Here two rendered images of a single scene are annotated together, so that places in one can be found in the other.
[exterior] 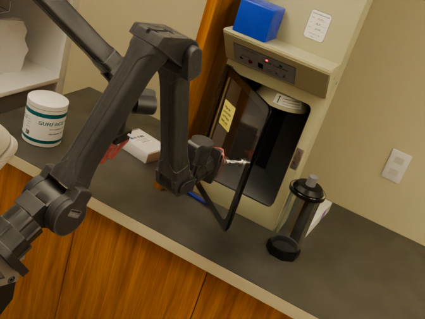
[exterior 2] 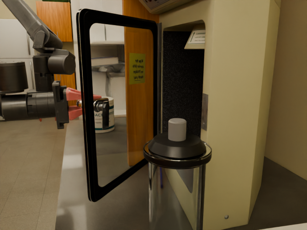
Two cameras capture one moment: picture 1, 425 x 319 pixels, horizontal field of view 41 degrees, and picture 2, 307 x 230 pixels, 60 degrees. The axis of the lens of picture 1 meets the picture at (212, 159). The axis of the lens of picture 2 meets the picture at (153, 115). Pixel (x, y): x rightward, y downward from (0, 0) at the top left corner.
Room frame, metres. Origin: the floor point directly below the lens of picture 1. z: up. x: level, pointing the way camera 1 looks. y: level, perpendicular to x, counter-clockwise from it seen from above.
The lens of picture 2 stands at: (1.23, -0.60, 1.32)
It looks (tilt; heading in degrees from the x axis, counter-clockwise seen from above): 14 degrees down; 57
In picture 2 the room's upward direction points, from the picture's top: straight up
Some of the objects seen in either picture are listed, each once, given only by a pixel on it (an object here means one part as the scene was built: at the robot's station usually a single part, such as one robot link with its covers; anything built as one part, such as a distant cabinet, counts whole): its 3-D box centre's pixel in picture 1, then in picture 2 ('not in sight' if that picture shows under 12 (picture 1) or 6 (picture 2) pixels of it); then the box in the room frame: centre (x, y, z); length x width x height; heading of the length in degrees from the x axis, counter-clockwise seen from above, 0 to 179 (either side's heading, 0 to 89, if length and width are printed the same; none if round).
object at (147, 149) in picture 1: (141, 145); not in sight; (1.83, 0.26, 0.96); 0.16 x 0.12 x 0.04; 61
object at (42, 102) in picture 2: (202, 165); (47, 105); (1.35, 0.02, 1.19); 0.07 x 0.07 x 0.10; 73
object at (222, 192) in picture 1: (226, 147); (127, 101); (1.53, -0.03, 1.19); 0.30 x 0.01 x 0.40; 29
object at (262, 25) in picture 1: (258, 19); not in sight; (1.60, 0.00, 1.55); 0.10 x 0.10 x 0.09; 73
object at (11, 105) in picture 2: (192, 171); (17, 104); (1.29, 0.04, 1.20); 0.07 x 0.06 x 0.07; 163
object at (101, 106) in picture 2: not in sight; (103, 115); (1.44, -0.09, 1.18); 0.02 x 0.02 x 0.06; 29
